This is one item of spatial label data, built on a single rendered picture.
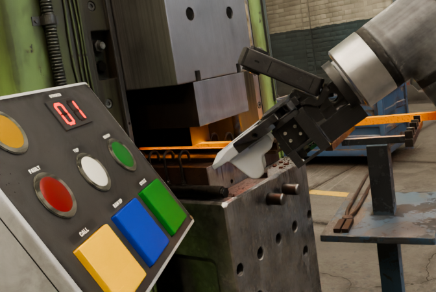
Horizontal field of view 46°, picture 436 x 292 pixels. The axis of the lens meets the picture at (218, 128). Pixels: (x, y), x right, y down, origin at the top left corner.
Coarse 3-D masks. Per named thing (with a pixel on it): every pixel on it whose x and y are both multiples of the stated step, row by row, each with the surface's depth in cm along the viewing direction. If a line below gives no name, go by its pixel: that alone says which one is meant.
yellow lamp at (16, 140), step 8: (0, 120) 54; (8, 120) 55; (0, 128) 53; (8, 128) 54; (16, 128) 56; (0, 136) 52; (8, 136) 53; (16, 136) 55; (8, 144) 53; (16, 144) 54
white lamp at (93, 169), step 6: (84, 162) 63; (90, 162) 64; (96, 162) 65; (84, 168) 62; (90, 168) 63; (96, 168) 64; (102, 168) 66; (90, 174) 62; (96, 174) 63; (102, 174) 65; (96, 180) 63; (102, 180) 64
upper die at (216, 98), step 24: (240, 72) 121; (144, 96) 115; (168, 96) 111; (192, 96) 107; (216, 96) 113; (240, 96) 121; (144, 120) 116; (168, 120) 112; (192, 120) 108; (216, 120) 112
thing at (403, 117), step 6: (396, 114) 160; (402, 114) 158; (408, 114) 157; (414, 114) 156; (420, 114) 155; (426, 114) 154; (432, 114) 153; (366, 120) 162; (372, 120) 161; (378, 120) 160; (384, 120) 160; (390, 120) 159; (396, 120) 158; (402, 120) 157; (408, 120) 157; (426, 120) 154
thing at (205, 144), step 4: (276, 140) 112; (200, 144) 123; (204, 144) 122; (208, 144) 121; (212, 144) 121; (216, 144) 120; (220, 144) 119; (224, 144) 118; (272, 144) 112; (276, 144) 112; (140, 148) 134; (144, 148) 134; (148, 148) 133; (152, 148) 132; (156, 148) 131; (160, 148) 130; (164, 148) 130; (168, 148) 129; (172, 148) 128; (176, 148) 127; (272, 148) 112; (276, 148) 112; (280, 148) 113; (268, 152) 112; (272, 152) 112; (276, 152) 112
